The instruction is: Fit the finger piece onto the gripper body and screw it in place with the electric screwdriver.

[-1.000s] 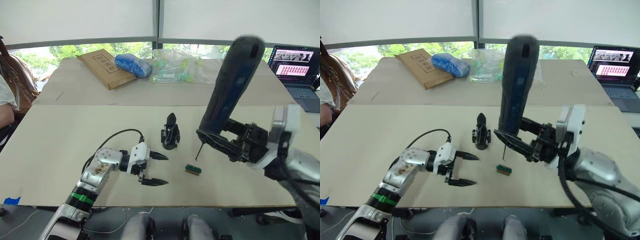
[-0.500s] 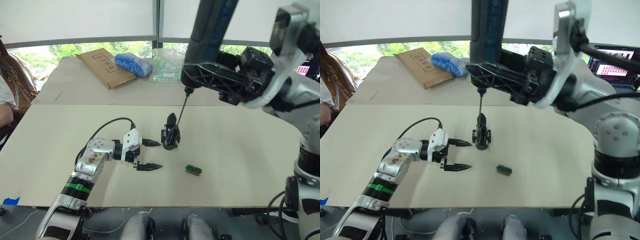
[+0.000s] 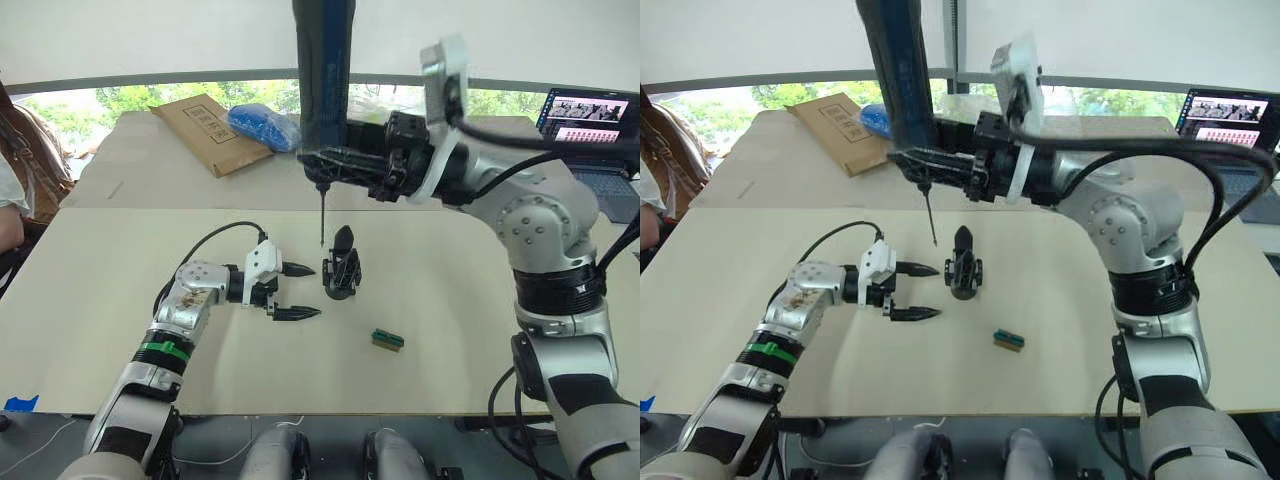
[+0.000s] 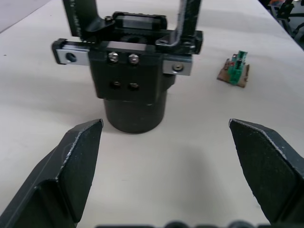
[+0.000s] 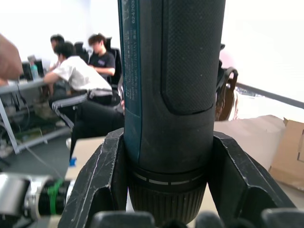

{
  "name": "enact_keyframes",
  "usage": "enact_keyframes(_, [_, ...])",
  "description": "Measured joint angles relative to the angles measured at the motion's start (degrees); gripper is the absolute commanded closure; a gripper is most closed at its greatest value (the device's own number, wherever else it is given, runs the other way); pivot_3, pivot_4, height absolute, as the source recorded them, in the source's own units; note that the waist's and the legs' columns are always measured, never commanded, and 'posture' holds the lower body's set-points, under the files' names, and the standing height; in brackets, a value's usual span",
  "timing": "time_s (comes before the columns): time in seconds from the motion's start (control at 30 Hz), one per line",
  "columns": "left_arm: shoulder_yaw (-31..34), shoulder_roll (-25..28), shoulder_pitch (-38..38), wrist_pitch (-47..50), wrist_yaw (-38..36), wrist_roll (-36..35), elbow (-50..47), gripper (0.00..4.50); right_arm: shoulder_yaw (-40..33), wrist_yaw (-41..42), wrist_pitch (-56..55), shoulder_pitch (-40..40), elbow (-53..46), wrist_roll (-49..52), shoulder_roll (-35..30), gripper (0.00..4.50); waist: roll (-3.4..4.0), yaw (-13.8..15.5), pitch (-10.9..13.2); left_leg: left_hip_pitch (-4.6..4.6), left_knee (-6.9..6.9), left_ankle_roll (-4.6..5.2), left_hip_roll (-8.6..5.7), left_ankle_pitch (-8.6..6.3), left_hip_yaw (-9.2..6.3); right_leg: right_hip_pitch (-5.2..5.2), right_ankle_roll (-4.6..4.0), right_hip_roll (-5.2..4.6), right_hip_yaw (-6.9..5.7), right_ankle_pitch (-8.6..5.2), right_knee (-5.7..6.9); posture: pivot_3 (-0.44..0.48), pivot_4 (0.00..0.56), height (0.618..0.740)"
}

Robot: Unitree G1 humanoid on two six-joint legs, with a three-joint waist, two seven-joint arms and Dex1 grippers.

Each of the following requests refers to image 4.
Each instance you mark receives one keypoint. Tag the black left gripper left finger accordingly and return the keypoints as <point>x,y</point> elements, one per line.
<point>59,178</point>

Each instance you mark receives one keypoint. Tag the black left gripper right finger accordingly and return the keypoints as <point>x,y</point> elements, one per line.
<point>273,178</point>

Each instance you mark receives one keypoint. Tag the black spare gripper assembly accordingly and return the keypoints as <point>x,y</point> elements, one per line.
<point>126,78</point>

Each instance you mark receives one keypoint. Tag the green connector on cardboard scrap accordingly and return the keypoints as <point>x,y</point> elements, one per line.
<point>236,69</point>

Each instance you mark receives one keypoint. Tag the black metal frame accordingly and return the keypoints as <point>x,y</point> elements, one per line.
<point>285,14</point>

